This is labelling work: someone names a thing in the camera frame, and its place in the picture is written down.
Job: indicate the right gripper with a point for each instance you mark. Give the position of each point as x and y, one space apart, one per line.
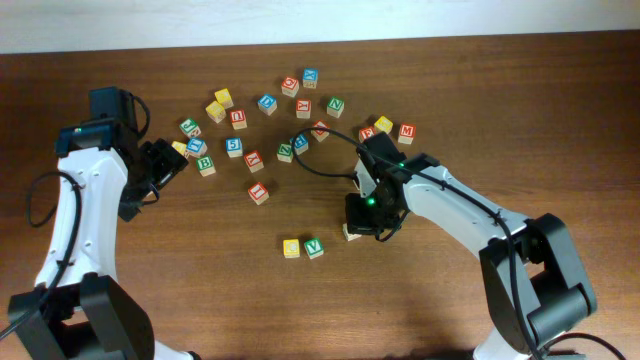
361 220

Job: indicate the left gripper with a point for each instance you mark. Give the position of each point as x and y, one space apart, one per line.
163 163

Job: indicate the green R block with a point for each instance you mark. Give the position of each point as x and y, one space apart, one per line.
349 236

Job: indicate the green V block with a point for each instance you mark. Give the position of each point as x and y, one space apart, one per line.
314 248

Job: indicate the yellow C block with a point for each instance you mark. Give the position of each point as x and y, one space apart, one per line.
291 248

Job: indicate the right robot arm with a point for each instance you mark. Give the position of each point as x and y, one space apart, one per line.
535 283

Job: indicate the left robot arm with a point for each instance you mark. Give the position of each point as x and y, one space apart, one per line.
107 173

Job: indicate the yellow block left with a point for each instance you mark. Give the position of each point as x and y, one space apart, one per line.
180 148

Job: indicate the blue L block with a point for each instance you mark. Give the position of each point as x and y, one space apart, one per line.
196 147

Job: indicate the green B block centre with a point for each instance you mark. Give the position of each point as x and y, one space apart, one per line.
205 166

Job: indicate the green J block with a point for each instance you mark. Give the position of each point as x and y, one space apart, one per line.
190 128

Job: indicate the blue 5 block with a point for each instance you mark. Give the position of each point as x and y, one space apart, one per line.
234 147

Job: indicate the yellow block lower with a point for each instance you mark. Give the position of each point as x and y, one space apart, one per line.
215 111

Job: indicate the red U block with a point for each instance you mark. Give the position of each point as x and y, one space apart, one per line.
238 119

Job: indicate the red E block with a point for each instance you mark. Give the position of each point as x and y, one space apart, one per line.
365 133

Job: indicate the red K block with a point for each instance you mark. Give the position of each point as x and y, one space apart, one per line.
254 161

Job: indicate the yellow block upper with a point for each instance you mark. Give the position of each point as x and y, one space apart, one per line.
224 98

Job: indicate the red M block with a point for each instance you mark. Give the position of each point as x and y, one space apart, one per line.
407 133

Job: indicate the yellow block near E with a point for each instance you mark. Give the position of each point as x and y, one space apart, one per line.
383 125

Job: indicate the red I block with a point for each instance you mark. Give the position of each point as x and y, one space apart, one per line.
258 193

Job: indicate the red A block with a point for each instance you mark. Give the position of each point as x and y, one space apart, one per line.
319 131

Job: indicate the blue H block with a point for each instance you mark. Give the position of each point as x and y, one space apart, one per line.
300 144

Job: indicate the green Z block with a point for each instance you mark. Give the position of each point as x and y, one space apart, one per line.
285 153

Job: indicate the blue D block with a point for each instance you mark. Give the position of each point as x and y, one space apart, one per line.
267 104

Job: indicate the green N block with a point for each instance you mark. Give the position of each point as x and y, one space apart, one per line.
335 107

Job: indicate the red Y block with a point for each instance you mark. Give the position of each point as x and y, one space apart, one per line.
303 108

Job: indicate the red Q block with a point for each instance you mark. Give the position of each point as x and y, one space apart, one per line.
290 86

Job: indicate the blue X block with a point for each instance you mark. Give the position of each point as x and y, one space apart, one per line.
310 78

